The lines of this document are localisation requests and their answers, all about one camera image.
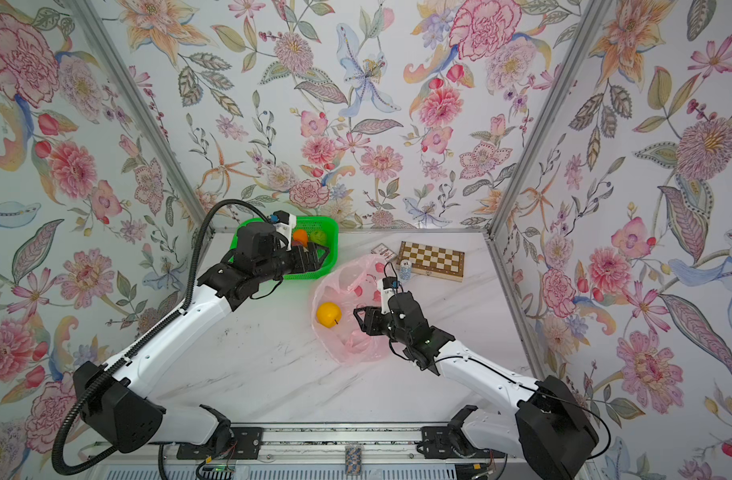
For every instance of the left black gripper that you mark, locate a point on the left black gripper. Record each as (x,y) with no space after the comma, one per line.
(309,258)

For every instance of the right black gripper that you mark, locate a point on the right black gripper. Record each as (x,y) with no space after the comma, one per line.
(371,320)

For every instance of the pink plastic bag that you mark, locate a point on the pink plastic bag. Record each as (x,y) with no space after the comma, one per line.
(350,286)

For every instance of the yellow lemon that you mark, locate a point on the yellow lemon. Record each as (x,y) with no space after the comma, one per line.
(328,314)

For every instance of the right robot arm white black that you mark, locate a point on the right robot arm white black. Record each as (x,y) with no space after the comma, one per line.
(539,421)

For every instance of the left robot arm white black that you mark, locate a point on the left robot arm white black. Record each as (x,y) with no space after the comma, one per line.
(119,404)

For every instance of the green plastic basket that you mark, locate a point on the green plastic basket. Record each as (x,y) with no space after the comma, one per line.
(308,224)

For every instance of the blue poker chip stack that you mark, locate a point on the blue poker chip stack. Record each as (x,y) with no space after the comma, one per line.
(405,270)

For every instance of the playing card deck box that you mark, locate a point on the playing card deck box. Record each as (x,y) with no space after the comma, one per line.
(387,254)

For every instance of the wooden chessboard box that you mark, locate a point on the wooden chessboard box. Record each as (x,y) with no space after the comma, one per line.
(433,261)

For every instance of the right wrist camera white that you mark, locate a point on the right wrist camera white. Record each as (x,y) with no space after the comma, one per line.
(388,287)

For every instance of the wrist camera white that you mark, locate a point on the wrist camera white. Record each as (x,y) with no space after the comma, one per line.
(388,287)
(284,223)

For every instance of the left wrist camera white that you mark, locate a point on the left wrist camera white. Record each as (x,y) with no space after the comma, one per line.
(284,223)

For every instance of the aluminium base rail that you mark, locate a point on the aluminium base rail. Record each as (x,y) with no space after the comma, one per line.
(328,443)

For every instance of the small patterned tag on rail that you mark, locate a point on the small patterned tag on rail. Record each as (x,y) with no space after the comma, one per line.
(353,460)

